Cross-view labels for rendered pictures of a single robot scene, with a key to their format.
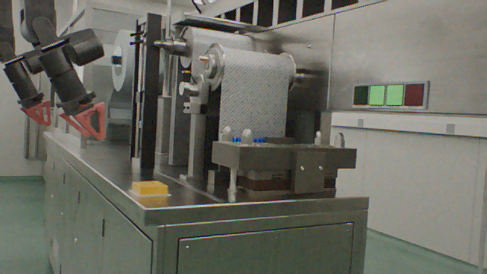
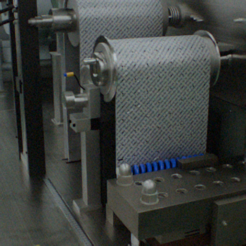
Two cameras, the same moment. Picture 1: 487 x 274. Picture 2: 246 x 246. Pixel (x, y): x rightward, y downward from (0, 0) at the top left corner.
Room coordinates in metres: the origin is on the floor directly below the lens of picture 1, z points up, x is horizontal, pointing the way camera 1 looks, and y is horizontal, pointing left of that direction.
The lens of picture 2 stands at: (0.31, -0.05, 1.46)
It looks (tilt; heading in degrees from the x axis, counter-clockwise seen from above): 18 degrees down; 6
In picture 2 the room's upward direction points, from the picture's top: straight up
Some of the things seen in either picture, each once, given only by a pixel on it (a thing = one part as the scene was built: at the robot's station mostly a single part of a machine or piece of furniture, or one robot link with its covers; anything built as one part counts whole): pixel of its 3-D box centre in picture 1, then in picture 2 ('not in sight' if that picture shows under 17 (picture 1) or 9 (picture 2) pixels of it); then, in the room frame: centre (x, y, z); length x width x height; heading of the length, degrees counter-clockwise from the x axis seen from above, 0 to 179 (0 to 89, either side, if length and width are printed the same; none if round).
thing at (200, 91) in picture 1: (193, 130); (84, 149); (1.33, 0.15, 1.05); 0.06 x 0.05 x 0.31; 120
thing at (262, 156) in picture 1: (285, 155); (205, 190); (1.25, -0.13, 1.00); 0.40 x 0.16 x 0.06; 120
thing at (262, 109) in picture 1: (254, 114); (163, 128); (1.33, -0.03, 1.11); 0.23 x 0.01 x 0.18; 120
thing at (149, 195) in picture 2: (246, 137); (149, 190); (1.13, -0.01, 1.05); 0.04 x 0.04 x 0.04
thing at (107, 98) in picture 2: (213, 67); (104, 68); (1.32, 0.10, 1.25); 0.15 x 0.01 x 0.15; 30
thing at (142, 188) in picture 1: (150, 188); not in sight; (1.07, 0.22, 0.91); 0.07 x 0.07 x 0.02; 30
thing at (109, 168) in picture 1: (135, 153); (34, 113); (2.16, 0.53, 0.88); 2.52 x 0.66 x 0.04; 30
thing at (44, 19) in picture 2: (162, 44); (39, 21); (1.50, 0.30, 1.33); 0.06 x 0.03 x 0.03; 120
